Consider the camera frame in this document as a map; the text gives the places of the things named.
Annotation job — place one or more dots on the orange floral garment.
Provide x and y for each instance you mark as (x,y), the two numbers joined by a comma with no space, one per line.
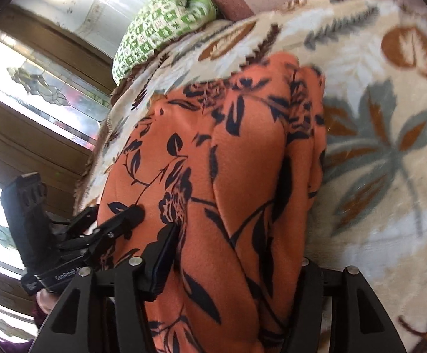
(243,161)

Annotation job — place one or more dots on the green checkered pillow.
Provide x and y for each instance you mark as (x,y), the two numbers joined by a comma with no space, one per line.
(154,25)

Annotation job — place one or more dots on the person's left hand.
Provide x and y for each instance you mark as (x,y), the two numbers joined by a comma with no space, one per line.
(46,305)

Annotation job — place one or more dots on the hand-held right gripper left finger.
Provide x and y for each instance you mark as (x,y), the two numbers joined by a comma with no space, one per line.
(162,257)

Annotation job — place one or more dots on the wooden stained glass door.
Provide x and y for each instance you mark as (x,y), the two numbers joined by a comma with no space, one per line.
(44,81)

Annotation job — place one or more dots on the leaf print blanket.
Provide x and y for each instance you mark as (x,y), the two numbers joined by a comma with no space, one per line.
(383,117)

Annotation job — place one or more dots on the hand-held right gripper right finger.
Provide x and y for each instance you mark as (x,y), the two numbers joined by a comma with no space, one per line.
(311,294)

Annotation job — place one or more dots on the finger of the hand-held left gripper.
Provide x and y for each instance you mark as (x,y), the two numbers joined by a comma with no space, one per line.
(99,244)
(125,217)

